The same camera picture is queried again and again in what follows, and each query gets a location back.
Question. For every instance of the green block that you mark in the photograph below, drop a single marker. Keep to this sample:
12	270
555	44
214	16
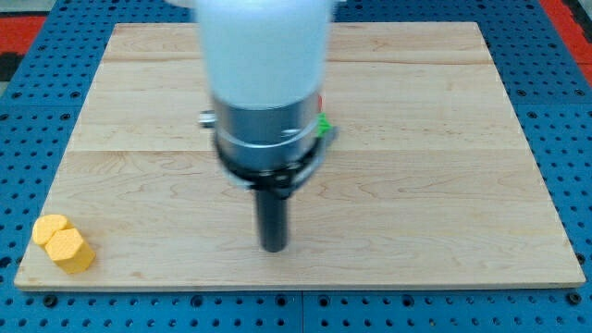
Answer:
323	125

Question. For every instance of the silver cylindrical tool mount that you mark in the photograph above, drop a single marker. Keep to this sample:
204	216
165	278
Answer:
272	149

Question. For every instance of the yellow round block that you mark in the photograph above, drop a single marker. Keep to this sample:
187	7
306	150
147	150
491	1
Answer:
46	226

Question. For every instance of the yellow hexagonal block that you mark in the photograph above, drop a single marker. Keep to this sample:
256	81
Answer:
68	249

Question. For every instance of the wooden board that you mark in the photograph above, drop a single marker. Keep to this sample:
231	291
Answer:
430	184

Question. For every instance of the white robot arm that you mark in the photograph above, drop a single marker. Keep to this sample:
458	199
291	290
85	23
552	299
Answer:
264	63

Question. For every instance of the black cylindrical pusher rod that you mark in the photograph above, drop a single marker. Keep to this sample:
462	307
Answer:
272	221

